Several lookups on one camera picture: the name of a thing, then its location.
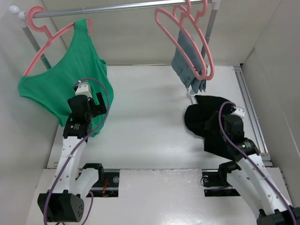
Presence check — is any black t shirt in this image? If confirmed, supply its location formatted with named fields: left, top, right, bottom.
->
left=184, top=95, right=233, bottom=160

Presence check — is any green tank top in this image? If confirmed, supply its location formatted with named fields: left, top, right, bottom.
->
left=18, top=18, right=114, bottom=127

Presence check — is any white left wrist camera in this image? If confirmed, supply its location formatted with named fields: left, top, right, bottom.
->
left=75, top=82, right=93, bottom=98

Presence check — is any pink hanger with denim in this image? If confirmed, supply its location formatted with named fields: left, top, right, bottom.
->
left=172, top=0, right=215, bottom=81

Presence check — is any pink hanger with tank top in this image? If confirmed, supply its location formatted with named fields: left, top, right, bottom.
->
left=23, top=6, right=93, bottom=77

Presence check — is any blue denim garment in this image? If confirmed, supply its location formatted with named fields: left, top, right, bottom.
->
left=171, top=30, right=206, bottom=94

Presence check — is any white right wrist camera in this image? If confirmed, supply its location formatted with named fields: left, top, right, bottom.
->
left=232, top=106, right=246, bottom=119

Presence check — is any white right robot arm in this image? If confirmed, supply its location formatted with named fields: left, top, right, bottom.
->
left=217, top=115, right=300, bottom=225

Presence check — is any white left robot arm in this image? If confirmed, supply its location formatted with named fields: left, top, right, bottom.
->
left=37, top=92, right=110, bottom=224

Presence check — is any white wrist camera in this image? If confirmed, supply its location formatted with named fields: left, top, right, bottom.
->
left=232, top=106, right=246, bottom=119
left=75, top=82, right=93, bottom=98

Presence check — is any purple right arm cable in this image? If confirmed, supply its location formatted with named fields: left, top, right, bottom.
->
left=217, top=101, right=296, bottom=225

